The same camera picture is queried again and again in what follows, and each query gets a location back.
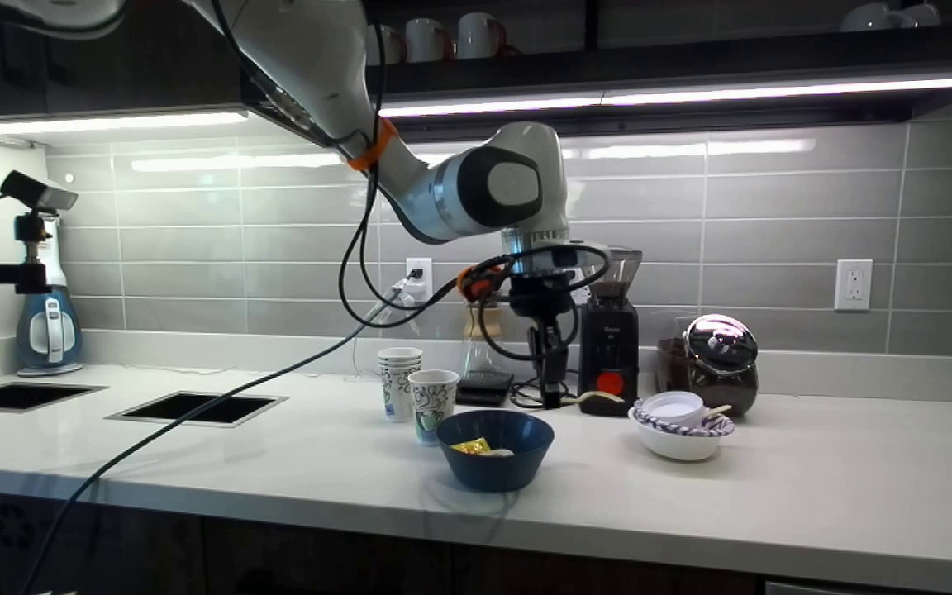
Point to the white table surface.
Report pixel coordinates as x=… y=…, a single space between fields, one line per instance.
x=277 y=557

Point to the yellow item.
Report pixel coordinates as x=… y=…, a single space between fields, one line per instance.
x=470 y=444

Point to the black camera on stand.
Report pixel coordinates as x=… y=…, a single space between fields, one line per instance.
x=36 y=193

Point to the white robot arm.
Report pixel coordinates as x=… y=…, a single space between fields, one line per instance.
x=320 y=66

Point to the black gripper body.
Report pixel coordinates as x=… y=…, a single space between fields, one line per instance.
x=542 y=300

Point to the tall patterned paper cup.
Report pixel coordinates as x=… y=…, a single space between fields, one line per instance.
x=398 y=380

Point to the black wall shelf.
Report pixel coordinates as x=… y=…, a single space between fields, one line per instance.
x=718 y=50

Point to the white mug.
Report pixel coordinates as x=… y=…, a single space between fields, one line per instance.
x=478 y=34
x=423 y=40

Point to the small white bowl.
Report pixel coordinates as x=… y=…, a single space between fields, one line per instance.
x=674 y=409

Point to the white bowl with purple rim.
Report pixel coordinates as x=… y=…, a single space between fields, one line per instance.
x=678 y=444

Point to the glass carafe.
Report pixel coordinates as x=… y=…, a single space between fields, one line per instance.
x=483 y=334

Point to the white dish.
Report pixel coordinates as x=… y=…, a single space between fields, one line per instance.
x=870 y=16

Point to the short patterned paper cup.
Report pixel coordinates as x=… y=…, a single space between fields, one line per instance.
x=429 y=400

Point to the white wall outlet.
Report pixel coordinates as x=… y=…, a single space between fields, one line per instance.
x=416 y=277
x=855 y=287

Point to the black small scale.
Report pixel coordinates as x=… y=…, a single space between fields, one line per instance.
x=483 y=388

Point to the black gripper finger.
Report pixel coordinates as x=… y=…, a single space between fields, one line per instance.
x=558 y=367
x=540 y=367

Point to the dark blue bowl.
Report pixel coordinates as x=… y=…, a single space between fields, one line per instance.
x=492 y=469

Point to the black coffee grinder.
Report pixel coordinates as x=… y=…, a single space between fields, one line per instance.
x=609 y=341

